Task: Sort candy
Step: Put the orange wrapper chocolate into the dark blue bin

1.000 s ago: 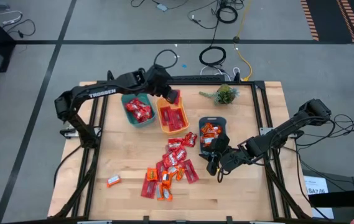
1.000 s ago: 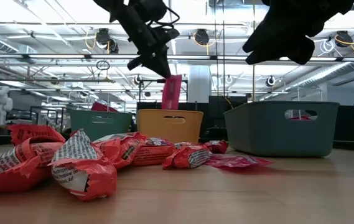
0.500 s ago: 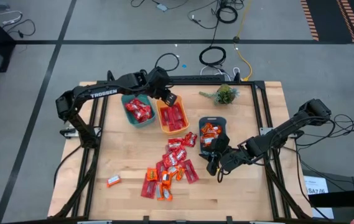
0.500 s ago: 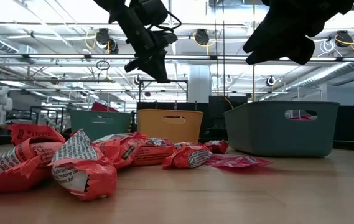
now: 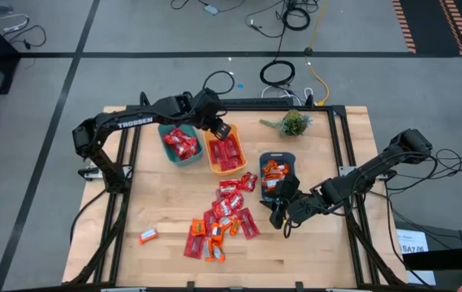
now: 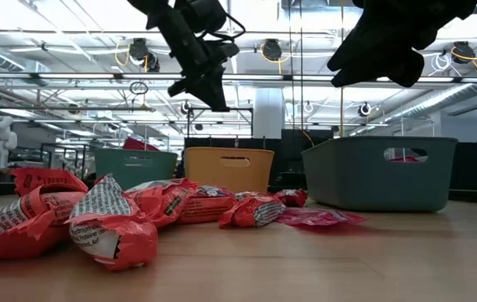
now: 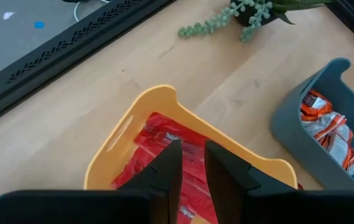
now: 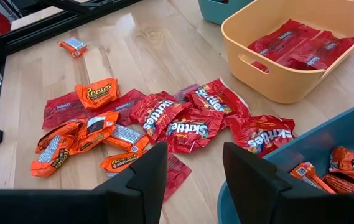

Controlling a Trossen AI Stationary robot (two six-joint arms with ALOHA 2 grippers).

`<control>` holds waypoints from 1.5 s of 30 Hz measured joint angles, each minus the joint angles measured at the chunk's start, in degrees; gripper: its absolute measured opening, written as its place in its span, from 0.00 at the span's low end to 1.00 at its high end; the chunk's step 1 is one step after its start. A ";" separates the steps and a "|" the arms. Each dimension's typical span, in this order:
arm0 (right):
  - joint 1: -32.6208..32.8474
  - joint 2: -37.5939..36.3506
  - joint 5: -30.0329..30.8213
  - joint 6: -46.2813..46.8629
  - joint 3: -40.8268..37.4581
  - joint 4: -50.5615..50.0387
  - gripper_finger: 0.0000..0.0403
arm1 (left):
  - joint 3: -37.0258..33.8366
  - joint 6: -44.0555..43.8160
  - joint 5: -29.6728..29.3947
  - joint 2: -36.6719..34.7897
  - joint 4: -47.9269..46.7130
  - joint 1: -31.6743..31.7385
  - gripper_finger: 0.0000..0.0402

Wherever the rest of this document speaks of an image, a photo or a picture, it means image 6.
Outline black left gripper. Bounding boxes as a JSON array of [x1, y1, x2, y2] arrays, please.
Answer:
[[127, 0, 240, 113]]

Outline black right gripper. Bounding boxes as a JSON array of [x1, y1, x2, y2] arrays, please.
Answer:
[[326, 0, 477, 89]]

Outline dark blue plastic bin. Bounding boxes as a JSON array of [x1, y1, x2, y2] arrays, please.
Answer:
[[300, 136, 459, 212]]

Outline orange candy with barcode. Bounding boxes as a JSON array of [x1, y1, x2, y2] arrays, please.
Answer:
[[219, 191, 288, 230]]

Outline red candy packet white print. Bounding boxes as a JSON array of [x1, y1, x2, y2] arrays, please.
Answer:
[[195, 185, 239, 199]]

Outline flat red candy packet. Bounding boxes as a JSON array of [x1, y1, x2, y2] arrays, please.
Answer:
[[275, 207, 369, 230]]

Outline orange candy with ingredient text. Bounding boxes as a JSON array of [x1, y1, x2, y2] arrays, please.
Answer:
[[65, 174, 159, 273]]

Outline orange candy with dark print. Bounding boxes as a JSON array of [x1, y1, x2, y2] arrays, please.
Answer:
[[10, 167, 90, 197]]

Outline large orange candy wrapper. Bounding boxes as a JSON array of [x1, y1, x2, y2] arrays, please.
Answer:
[[0, 186, 87, 261]]

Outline white building column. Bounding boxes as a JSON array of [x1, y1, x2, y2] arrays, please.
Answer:
[[253, 86, 285, 139]]

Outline orange plastic bin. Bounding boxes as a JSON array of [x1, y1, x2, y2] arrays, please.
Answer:
[[184, 146, 276, 194]]

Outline green plastic bin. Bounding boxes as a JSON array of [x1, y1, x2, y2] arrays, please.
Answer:
[[94, 148, 179, 190]]

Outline black metal stand frame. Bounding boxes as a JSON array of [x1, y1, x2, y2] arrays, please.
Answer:
[[186, 106, 254, 139]]

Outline hanging black cable loop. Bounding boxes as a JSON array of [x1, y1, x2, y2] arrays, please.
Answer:
[[128, 81, 150, 96]]

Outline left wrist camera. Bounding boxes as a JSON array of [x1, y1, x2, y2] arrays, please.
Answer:
[[174, 0, 227, 35]]

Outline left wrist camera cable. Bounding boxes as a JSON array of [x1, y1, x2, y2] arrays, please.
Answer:
[[220, 11, 247, 44]]

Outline long ceiling light rail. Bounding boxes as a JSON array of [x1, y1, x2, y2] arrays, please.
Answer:
[[0, 71, 477, 84]]

